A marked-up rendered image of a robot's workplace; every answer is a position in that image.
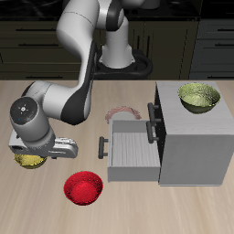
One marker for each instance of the yellow bowl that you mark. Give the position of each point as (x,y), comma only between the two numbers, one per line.
(29,161)

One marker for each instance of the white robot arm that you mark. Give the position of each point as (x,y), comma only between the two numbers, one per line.
(76,36)

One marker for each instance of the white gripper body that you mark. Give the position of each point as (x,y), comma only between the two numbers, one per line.
(65,149)

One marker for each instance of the dark brown kitchen cupboards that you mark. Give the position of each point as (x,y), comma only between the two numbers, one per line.
(36,48)

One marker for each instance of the black kitchen countertop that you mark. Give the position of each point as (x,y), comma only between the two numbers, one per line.
(30,9)

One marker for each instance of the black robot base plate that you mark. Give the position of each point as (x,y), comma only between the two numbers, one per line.
(143,65)

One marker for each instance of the dark grey kitchen cupboards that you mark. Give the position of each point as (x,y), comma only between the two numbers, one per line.
(213,48)

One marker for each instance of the pink rimmed grey plate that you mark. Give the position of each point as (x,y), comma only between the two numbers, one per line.
(114,114)

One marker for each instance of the white cabinet drawer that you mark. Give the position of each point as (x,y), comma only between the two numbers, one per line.
(134,152)

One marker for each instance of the white cabinet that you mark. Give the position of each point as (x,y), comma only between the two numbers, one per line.
(195,146)

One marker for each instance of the olive green bowl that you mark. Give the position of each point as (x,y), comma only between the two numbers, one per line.
(198,97)

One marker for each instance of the red bowl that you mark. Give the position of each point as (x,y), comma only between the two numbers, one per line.
(82,189)

